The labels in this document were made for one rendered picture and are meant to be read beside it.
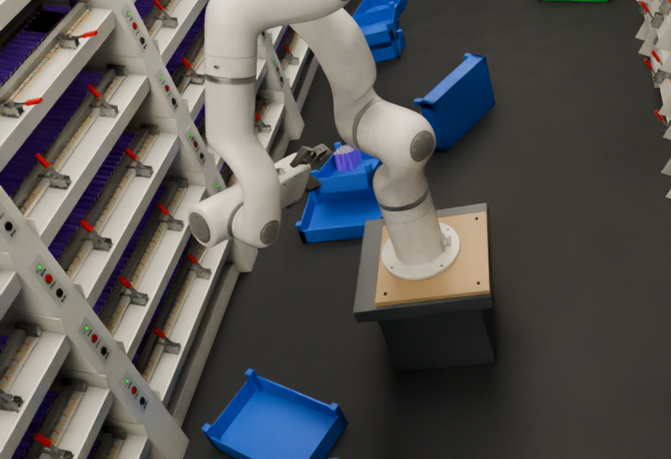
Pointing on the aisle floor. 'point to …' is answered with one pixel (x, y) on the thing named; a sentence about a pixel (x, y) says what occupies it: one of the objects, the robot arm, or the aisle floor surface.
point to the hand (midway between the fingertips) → (319, 167)
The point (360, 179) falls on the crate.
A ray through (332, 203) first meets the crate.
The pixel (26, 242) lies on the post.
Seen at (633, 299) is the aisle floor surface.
